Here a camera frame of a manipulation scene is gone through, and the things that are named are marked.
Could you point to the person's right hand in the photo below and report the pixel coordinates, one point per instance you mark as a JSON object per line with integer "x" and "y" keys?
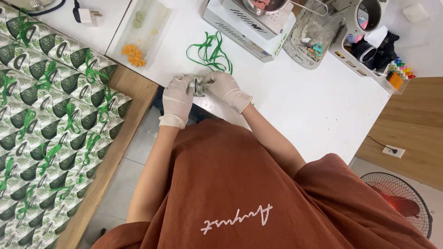
{"x": 226, "y": 90}

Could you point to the person's left hand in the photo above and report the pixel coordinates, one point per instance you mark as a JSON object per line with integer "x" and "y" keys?
{"x": 176, "y": 100}

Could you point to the person's right fingers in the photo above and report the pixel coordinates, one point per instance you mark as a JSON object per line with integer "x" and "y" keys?
{"x": 213, "y": 79}

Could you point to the person's left fingers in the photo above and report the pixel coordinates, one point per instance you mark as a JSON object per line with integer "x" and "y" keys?
{"x": 181, "y": 81}

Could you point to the small leaf-print gift box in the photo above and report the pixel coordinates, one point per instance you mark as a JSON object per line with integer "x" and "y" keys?
{"x": 198, "y": 88}

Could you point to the loose green ribbon bundle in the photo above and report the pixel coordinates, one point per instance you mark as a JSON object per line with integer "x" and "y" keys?
{"x": 211, "y": 52}

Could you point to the orange flower-shaped pieces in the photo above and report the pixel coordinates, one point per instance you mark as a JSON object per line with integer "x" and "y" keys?
{"x": 134, "y": 56}

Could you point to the white electric cooker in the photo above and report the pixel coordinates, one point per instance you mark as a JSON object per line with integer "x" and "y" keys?
{"x": 247, "y": 33}

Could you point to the clear plastic tray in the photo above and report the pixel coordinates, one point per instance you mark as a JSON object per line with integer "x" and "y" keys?
{"x": 142, "y": 34}

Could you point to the stained grey tray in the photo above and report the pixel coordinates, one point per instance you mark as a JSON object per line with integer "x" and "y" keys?
{"x": 311, "y": 34}

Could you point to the white power plug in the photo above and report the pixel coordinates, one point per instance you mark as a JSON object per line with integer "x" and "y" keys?
{"x": 88, "y": 15}

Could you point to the brown shirt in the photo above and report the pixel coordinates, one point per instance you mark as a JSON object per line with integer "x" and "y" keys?
{"x": 242, "y": 193}

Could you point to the rows of leaf-print gift boxes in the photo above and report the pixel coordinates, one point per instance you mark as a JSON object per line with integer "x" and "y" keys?
{"x": 45, "y": 131}

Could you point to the white desk organizer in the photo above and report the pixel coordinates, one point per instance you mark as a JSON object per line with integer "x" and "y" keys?
{"x": 360, "y": 67}

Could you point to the black cup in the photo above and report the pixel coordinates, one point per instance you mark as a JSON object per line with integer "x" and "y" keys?
{"x": 365, "y": 53}

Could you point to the white round melting appliance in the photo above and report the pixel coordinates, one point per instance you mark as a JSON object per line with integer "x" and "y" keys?
{"x": 368, "y": 15}

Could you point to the white folded paper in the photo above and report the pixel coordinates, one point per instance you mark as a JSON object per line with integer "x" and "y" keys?
{"x": 376, "y": 36}

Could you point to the black cloth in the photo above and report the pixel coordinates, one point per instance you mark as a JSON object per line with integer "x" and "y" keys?
{"x": 387, "y": 50}

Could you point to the orange pad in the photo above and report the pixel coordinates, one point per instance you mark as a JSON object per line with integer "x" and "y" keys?
{"x": 395, "y": 80}

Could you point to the row of coloured markers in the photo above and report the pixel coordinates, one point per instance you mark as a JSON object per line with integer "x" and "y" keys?
{"x": 401, "y": 68}

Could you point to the white tissue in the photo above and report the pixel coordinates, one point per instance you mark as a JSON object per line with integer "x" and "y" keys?
{"x": 415, "y": 13}

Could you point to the floor fan with black grille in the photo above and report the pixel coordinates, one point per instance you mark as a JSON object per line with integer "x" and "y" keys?
{"x": 401, "y": 204}

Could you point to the white wall socket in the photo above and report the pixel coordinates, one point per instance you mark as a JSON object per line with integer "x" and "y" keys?
{"x": 393, "y": 151}

